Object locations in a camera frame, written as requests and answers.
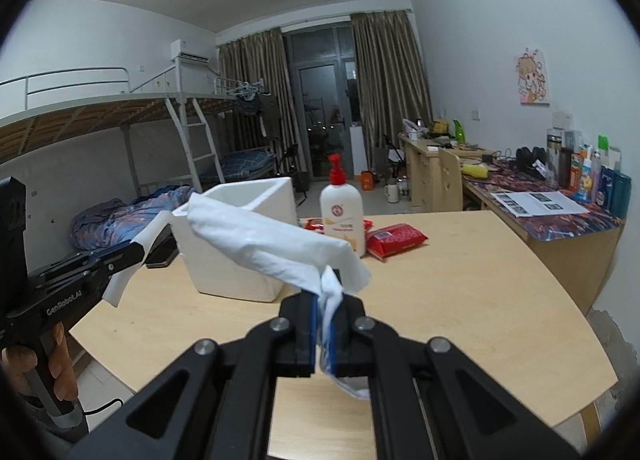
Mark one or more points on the black smartphone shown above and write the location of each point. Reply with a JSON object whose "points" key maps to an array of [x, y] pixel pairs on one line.
{"points": [[162, 255]]}

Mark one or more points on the dark patterned desk mat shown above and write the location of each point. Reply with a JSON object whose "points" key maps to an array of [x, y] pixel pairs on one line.
{"points": [[560, 227]]}

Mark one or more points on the white narrow cabinet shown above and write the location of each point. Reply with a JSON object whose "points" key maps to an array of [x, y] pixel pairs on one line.
{"points": [[356, 150]]}

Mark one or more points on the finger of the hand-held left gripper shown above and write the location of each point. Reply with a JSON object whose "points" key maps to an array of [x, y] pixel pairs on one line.
{"points": [[120, 260]]}

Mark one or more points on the blue patterned quilt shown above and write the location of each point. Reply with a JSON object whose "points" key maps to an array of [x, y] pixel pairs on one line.
{"points": [[115, 222]]}

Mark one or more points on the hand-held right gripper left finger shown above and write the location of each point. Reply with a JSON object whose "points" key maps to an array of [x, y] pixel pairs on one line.
{"points": [[314, 325]]}

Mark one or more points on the white foam box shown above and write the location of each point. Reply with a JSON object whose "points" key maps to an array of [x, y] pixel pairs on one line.
{"points": [[230, 280]]}

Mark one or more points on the blue plaid bedding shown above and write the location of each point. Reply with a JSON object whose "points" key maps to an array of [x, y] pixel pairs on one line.
{"points": [[247, 162]]}

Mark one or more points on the brown curtain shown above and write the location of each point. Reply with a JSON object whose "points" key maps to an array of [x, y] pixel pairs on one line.
{"points": [[255, 90], [390, 90]]}

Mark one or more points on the white wall switch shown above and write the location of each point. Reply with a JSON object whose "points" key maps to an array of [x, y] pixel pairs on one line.
{"points": [[561, 119]]}

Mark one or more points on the light wooden desk with drawers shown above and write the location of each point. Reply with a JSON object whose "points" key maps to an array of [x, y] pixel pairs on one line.
{"points": [[422, 175]]}

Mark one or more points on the white bunk bed ladder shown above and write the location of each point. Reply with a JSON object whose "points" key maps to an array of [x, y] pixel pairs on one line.
{"points": [[205, 150]]}

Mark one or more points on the white air conditioner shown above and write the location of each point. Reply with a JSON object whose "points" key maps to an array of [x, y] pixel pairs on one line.
{"points": [[190, 51]]}

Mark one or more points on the printed paper sheets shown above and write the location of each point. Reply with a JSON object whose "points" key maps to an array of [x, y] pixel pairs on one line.
{"points": [[540, 202]]}

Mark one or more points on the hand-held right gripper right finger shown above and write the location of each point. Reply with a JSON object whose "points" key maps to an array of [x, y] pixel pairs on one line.
{"points": [[350, 340]]}

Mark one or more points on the pink cartoon wall poster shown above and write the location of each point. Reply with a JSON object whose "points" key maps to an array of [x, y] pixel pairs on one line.
{"points": [[532, 77]]}

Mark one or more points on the dark hanging clothes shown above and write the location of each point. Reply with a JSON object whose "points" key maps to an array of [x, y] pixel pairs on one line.
{"points": [[260, 110]]}

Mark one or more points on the white metal bunk bed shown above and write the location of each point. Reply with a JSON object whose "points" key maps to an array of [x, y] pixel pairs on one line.
{"points": [[225, 102], [75, 115]]}

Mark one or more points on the yellow cloth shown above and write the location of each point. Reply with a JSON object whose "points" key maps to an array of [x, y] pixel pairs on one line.
{"points": [[475, 171]]}

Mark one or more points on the white lotion pump bottle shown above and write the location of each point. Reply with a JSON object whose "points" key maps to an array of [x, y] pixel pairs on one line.
{"points": [[342, 215]]}

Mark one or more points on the yellow box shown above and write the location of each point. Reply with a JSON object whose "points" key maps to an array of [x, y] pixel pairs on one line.
{"points": [[440, 126]]}

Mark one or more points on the orange plastic container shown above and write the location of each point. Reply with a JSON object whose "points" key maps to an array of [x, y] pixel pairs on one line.
{"points": [[367, 181]]}

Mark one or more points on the green plastic object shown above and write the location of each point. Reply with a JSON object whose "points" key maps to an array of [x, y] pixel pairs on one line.
{"points": [[459, 131]]}

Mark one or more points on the row of toiletry bottles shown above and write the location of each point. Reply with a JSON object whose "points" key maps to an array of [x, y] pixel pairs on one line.
{"points": [[595, 175]]}

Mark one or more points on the white tissue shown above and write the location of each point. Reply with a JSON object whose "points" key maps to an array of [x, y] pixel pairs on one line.
{"points": [[260, 245]]}

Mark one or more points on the light wooden chair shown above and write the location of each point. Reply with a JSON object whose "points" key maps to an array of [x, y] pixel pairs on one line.
{"points": [[450, 180]]}

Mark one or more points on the black folding chair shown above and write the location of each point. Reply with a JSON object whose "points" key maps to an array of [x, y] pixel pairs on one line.
{"points": [[295, 170]]}

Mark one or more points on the black headphones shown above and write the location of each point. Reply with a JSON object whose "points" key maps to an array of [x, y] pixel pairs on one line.
{"points": [[530, 160]]}

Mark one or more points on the person's left hand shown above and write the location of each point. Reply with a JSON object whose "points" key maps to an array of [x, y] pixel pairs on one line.
{"points": [[62, 365]]}

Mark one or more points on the glass balcony door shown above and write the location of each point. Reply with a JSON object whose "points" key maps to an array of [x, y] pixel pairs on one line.
{"points": [[322, 100]]}

